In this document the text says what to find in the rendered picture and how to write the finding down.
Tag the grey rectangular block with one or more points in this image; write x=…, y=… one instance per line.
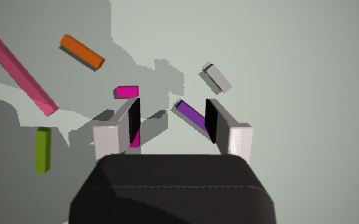
x=218, y=78

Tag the pink rod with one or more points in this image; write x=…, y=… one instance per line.
x=26, y=81

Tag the magenta rod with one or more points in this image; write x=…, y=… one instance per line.
x=136, y=142
x=127, y=91

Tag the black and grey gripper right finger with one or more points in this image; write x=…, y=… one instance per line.
x=230, y=136

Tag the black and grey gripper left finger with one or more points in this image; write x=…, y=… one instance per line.
x=114, y=136

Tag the orange rod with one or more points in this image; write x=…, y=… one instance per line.
x=82, y=51

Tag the purple rod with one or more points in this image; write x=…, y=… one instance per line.
x=192, y=114

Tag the lime green rectangular bar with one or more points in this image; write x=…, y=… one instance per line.
x=43, y=149

